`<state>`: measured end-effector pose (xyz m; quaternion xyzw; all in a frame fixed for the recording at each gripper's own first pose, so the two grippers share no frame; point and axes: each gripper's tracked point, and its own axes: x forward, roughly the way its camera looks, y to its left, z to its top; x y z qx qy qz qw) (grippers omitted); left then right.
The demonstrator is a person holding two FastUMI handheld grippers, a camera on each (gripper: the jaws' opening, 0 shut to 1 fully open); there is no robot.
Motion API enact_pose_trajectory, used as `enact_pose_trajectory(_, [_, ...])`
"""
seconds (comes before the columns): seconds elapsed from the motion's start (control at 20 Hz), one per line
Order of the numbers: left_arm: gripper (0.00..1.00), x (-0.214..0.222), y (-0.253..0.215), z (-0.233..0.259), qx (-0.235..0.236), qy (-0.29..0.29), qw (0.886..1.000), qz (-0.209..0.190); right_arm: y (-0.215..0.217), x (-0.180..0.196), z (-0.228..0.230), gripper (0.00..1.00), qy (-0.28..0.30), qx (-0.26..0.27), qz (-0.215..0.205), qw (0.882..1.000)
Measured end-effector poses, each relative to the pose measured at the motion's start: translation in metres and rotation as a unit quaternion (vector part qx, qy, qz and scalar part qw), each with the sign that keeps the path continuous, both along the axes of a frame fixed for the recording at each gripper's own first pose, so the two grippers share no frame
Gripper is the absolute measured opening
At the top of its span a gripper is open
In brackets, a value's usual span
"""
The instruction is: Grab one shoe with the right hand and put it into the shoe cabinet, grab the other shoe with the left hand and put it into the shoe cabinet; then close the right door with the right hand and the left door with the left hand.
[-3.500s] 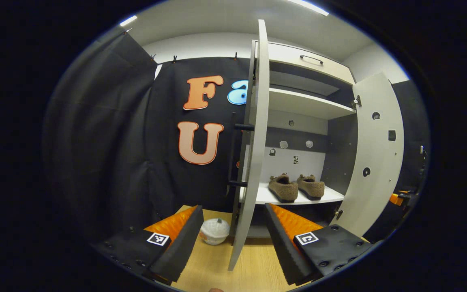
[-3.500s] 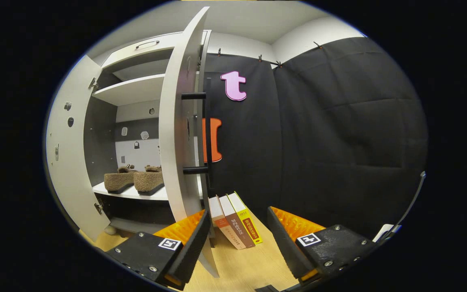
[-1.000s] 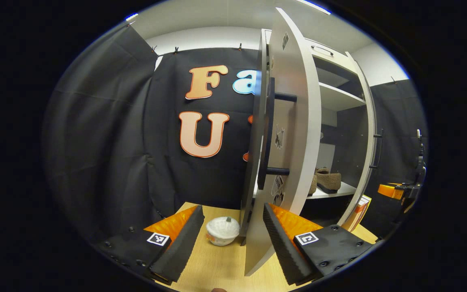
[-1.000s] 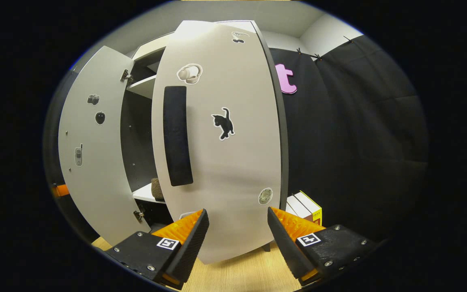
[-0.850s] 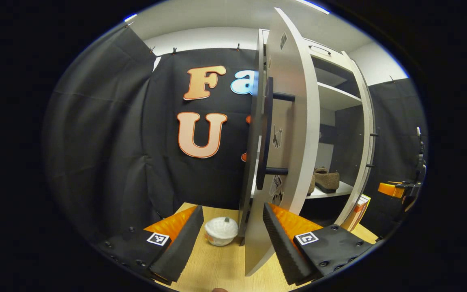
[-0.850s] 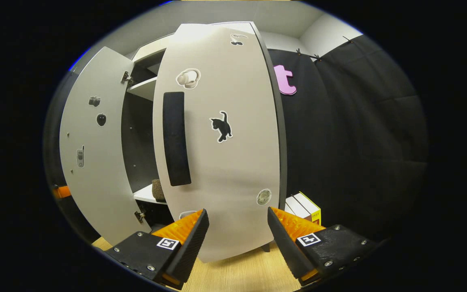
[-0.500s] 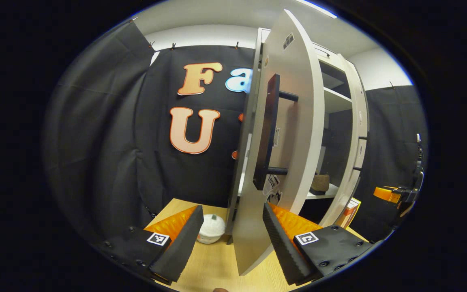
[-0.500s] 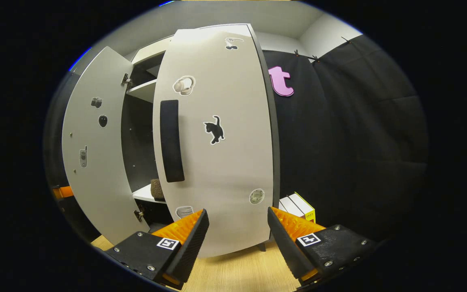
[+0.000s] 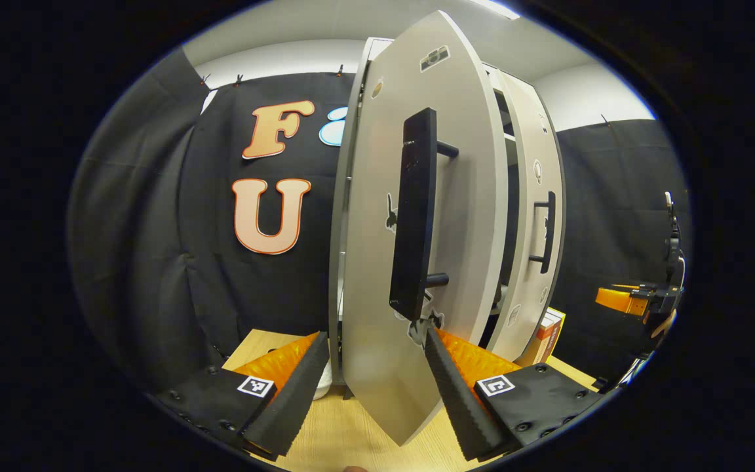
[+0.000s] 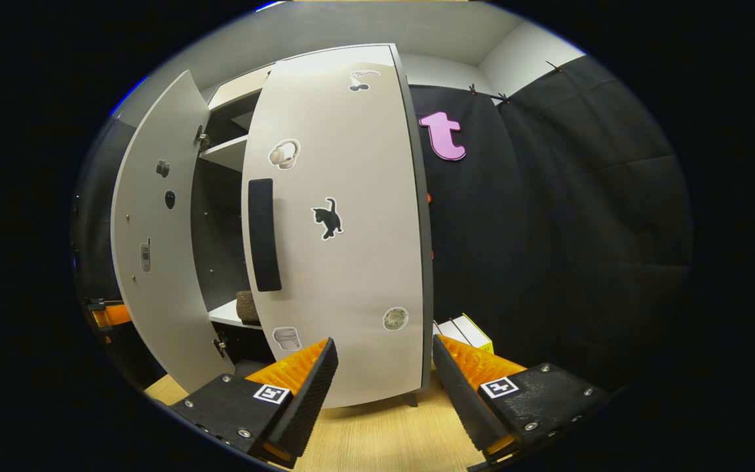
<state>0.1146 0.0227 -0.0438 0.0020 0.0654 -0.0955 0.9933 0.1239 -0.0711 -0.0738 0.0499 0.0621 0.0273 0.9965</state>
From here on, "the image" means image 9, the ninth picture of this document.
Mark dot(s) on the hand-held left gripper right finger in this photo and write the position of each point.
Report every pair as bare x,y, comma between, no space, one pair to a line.
456,393

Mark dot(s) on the orange white cardboard box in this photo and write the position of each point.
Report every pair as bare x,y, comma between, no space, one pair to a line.
550,337

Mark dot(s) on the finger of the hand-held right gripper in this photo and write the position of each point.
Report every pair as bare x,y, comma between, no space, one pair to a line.
617,300

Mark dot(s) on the ceiling light panel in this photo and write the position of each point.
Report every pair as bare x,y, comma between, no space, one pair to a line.
494,8

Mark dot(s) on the white round container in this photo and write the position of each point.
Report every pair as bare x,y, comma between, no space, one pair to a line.
323,380

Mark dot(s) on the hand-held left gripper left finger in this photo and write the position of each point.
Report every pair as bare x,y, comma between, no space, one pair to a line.
299,400

